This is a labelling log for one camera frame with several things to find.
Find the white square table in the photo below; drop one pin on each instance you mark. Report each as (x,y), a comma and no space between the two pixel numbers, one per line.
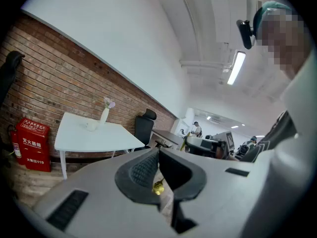
(94,139)

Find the white mug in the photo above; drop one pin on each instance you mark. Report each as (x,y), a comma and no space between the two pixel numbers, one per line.
(91,126)

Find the gold spoon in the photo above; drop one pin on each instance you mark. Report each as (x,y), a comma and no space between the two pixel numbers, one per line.
(157,188)

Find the black office chair with headrest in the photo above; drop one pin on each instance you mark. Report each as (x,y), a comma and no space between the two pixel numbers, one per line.
(143,130)

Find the teal cap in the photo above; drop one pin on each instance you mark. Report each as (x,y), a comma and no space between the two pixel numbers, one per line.
(268,7)

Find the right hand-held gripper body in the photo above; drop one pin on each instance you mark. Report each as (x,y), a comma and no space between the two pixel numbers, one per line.
(223,141)

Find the red fire extinguisher box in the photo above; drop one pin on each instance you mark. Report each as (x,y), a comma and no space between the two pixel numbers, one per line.
(33,147)

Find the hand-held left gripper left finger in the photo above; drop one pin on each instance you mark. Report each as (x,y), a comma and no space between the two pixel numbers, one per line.
(99,182)

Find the office desk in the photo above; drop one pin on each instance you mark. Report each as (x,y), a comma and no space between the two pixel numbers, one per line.
(168,135)

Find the white ribbed vase with flowers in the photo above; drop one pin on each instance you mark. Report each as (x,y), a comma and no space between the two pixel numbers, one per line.
(104,116)

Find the black head camera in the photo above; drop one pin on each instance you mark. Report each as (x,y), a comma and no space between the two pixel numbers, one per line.
(245,35)

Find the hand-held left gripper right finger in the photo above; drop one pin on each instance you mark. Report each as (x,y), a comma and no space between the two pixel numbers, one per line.
(223,195)

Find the red fire extinguisher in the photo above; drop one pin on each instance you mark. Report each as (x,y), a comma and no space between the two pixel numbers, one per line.
(14,145)

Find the white ceiling air unit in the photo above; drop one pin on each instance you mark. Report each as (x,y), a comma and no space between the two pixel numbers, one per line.
(230,16)

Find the long ceiling light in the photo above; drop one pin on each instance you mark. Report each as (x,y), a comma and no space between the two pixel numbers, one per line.
(236,67)

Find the person's black printed t-shirt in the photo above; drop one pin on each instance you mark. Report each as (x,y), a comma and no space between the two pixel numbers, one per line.
(272,137)

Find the person's head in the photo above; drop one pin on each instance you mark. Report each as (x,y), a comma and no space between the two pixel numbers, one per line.
(282,43)

